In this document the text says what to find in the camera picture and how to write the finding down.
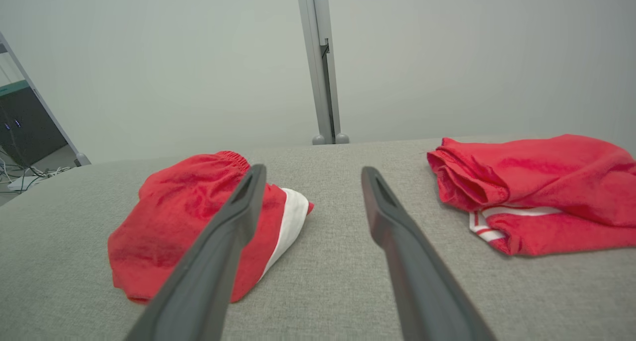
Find red basketball jersey number 23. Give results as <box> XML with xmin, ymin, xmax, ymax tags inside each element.
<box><xmin>426</xmin><ymin>134</ymin><xmax>636</xmax><ymax>257</ymax></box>

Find white power strip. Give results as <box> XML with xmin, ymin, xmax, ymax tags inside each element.
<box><xmin>7</xmin><ymin>174</ymin><xmax>43</xmax><ymax>191</ymax></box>

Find wide grey partition post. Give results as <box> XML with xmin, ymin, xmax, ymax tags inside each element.
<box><xmin>295</xmin><ymin>0</ymin><xmax>350</xmax><ymax>146</ymax></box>

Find grey metal frame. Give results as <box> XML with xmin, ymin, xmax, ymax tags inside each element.
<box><xmin>0</xmin><ymin>30</ymin><xmax>92</xmax><ymax>167</ymax></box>

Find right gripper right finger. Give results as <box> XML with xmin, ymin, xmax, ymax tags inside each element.
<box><xmin>361</xmin><ymin>166</ymin><xmax>497</xmax><ymax>341</ymax></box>

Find red shorts with white band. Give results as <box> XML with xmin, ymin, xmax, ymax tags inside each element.
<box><xmin>107</xmin><ymin>151</ymin><xmax>315</xmax><ymax>305</ymax></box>

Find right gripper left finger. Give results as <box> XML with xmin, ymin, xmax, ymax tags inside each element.
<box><xmin>124</xmin><ymin>164</ymin><xmax>268</xmax><ymax>341</ymax></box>

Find loose cables on floor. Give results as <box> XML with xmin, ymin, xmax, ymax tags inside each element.
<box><xmin>0</xmin><ymin>150</ymin><xmax>74</xmax><ymax>193</ymax></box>

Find dark equipment cabinet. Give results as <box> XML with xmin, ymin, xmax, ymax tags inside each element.
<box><xmin>0</xmin><ymin>80</ymin><xmax>69</xmax><ymax>169</ymax></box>

